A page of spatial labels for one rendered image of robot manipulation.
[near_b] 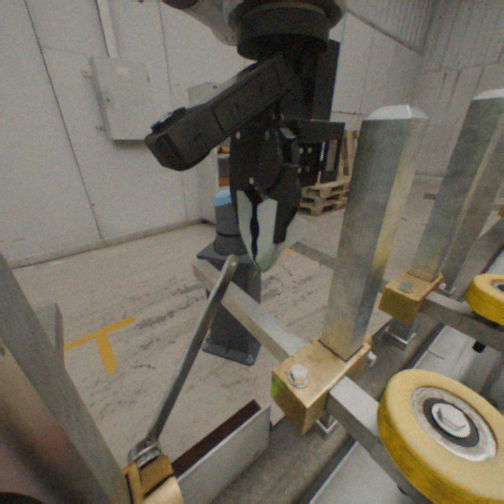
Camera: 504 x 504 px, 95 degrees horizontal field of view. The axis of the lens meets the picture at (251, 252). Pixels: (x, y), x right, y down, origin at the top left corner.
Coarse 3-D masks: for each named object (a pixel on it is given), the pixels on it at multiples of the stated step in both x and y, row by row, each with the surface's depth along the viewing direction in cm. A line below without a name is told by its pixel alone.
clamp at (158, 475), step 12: (132, 468) 16; (144, 468) 17; (156, 468) 17; (168, 468) 17; (132, 480) 16; (144, 480) 16; (156, 480) 16; (168, 480) 16; (132, 492) 15; (144, 492) 15; (156, 492) 15; (168, 492) 15
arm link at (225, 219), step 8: (224, 192) 98; (216, 200) 97; (224, 200) 94; (216, 208) 98; (224, 208) 95; (232, 208) 95; (216, 216) 100; (224, 216) 97; (232, 216) 96; (216, 224) 103; (224, 224) 99; (232, 224) 98; (224, 232) 100; (232, 232) 100; (240, 232) 101
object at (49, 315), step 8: (48, 304) 34; (56, 304) 34; (40, 312) 32; (48, 312) 32; (56, 312) 33; (40, 320) 31; (48, 320) 31; (56, 320) 32; (48, 328) 30; (56, 328) 30; (48, 336) 29; (56, 336) 29; (56, 344) 28
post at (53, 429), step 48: (0, 288) 7; (0, 336) 6; (0, 384) 6; (48, 384) 8; (0, 432) 7; (48, 432) 8; (96, 432) 12; (0, 480) 7; (48, 480) 8; (96, 480) 10
